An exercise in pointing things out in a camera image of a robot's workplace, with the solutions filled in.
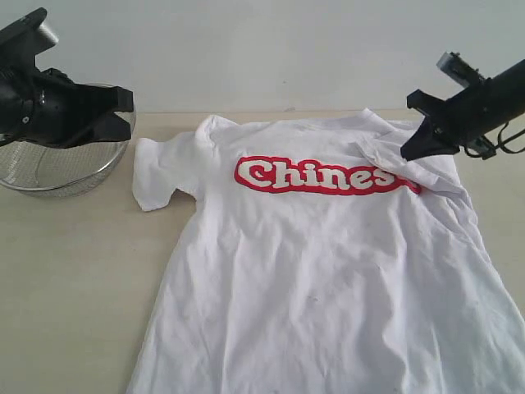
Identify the metal mesh strainer bowl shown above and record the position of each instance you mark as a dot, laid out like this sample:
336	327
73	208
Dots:
37	170

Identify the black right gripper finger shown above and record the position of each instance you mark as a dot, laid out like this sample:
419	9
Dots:
424	103
427	141

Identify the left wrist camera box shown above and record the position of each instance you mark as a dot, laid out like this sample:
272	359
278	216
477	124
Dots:
25	38

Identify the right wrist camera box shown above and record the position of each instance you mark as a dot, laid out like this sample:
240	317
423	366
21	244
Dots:
458	70

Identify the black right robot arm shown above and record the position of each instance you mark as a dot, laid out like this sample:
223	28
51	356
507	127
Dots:
509	94

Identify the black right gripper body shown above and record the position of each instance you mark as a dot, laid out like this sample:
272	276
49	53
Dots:
464	119

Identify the white t-shirt red lettering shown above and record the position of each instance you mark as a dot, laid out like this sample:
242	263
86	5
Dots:
318	260

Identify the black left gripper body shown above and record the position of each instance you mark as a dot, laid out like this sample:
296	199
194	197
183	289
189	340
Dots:
46	108

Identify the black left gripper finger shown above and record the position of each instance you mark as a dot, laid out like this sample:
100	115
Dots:
97	102
112	128

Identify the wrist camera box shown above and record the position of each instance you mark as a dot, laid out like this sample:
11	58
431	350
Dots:
25	38
458	70

